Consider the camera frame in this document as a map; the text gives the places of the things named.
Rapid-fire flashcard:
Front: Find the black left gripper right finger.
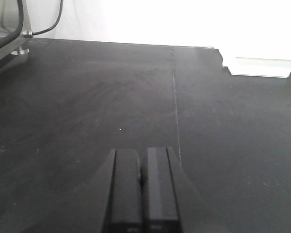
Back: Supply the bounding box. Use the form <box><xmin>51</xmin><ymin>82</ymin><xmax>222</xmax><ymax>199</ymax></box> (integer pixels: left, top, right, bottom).
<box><xmin>141</xmin><ymin>147</ymin><xmax>182</xmax><ymax>233</ymax></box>

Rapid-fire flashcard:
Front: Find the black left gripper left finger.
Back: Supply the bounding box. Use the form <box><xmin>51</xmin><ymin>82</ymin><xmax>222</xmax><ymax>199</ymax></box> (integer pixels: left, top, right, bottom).
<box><xmin>102</xmin><ymin>148</ymin><xmax>142</xmax><ymax>233</ymax></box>

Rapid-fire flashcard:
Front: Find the left white storage bin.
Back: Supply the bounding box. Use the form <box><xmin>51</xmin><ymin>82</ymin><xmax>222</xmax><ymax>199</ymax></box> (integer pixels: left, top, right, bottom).
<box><xmin>220</xmin><ymin>50</ymin><xmax>291</xmax><ymax>78</ymax></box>

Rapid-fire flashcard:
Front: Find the stainless steel glove box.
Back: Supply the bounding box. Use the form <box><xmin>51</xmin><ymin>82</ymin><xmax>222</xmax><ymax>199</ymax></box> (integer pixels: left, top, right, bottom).
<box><xmin>0</xmin><ymin>0</ymin><xmax>32</xmax><ymax>73</ymax></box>

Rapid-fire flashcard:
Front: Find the black power cable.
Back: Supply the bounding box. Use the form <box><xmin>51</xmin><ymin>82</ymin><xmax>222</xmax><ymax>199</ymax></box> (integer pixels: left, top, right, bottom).
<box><xmin>0</xmin><ymin>0</ymin><xmax>65</xmax><ymax>55</ymax></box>

